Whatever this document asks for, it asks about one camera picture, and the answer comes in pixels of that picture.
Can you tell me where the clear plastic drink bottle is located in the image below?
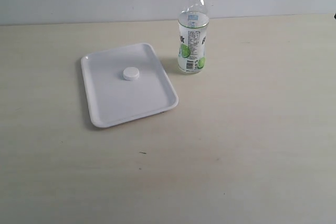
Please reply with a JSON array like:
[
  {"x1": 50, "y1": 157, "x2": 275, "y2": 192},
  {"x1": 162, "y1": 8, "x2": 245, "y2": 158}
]
[{"x1": 177, "y1": 0, "x2": 209, "y2": 74}]

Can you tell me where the white bottle cap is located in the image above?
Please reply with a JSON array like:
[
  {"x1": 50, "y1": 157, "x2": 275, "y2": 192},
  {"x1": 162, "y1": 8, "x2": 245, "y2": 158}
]
[{"x1": 123, "y1": 67, "x2": 140, "y2": 81}]

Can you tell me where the white plastic tray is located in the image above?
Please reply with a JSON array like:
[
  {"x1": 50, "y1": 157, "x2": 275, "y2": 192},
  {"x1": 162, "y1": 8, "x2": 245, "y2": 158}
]
[{"x1": 81, "y1": 43, "x2": 179, "y2": 128}]

